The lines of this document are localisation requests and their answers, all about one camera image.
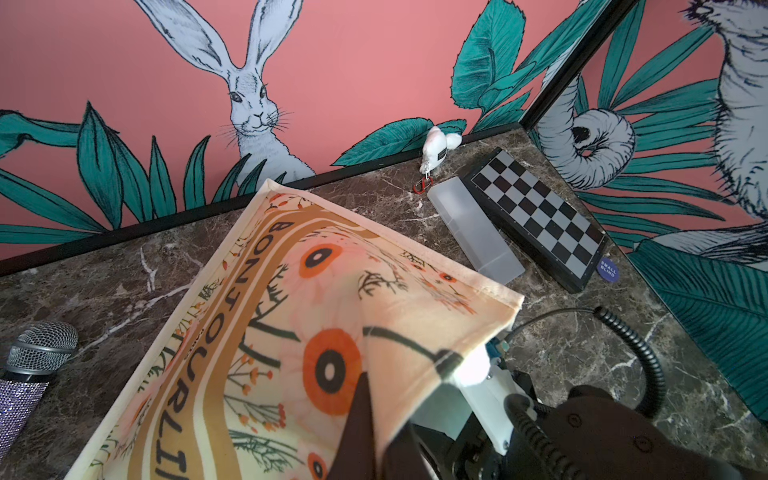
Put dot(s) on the cream floral canvas tote bag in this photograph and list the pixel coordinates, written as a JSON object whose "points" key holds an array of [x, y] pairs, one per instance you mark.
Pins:
{"points": [[254, 373]]}

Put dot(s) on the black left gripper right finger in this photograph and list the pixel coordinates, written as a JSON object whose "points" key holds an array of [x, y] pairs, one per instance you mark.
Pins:
{"points": [[403, 459]]}

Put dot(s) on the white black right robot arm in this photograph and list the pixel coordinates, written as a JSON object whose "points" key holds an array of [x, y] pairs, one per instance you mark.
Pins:
{"points": [[499, 429]]}

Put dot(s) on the small purple round sticker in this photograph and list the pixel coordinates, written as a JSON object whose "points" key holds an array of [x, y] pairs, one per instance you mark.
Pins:
{"points": [[608, 270]]}

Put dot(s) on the purple glitter microphone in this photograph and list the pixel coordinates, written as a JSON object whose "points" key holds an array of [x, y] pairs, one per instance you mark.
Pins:
{"points": [[33, 360]]}

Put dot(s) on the small white toy figure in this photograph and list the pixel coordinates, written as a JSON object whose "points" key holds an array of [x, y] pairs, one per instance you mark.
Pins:
{"points": [[434, 152]]}

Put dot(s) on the translucent white pencil case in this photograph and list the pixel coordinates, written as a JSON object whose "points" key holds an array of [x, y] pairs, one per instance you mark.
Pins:
{"points": [[486, 250]]}

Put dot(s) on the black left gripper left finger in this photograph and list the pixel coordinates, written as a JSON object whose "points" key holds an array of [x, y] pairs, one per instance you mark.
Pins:
{"points": [[355, 458]]}

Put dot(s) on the black white chessboard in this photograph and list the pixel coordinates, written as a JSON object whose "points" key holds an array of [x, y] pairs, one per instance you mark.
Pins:
{"points": [[564, 243]]}

